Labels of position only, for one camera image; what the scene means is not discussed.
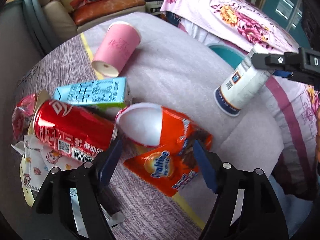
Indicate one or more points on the red cola can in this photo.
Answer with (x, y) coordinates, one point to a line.
(72, 130)

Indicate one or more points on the pink paper cup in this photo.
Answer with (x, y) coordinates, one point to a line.
(118, 44)

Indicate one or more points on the orange seat cushion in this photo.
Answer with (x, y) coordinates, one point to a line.
(92, 11)

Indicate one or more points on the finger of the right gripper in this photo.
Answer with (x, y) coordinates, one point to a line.
(282, 74)
(265, 62)

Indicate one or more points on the teal glass cabinet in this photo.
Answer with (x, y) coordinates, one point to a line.
(288, 14)

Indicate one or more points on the yellow white paper packet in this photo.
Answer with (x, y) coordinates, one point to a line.
(28, 196)

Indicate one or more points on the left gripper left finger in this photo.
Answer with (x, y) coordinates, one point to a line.
(52, 216)

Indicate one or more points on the blue milk carton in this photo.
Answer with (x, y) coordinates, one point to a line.
(106, 93)

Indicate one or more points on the orange Ovaltine snack wrapper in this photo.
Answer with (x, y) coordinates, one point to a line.
(170, 164)

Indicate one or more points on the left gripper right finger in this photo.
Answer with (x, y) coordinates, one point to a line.
(246, 207)

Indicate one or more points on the white paper cup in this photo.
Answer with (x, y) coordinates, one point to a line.
(242, 85)

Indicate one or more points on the pink floral quilt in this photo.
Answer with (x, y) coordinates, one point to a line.
(294, 105)

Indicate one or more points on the cream leather sofa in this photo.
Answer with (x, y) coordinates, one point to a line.
(71, 17)

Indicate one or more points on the cartoon printed face mask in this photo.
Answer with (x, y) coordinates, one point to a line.
(39, 160)

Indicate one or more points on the red pink snack wrapper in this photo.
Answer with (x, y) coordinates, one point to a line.
(22, 114)

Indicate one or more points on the teal plastic trash bin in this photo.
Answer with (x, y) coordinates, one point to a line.
(230, 55)

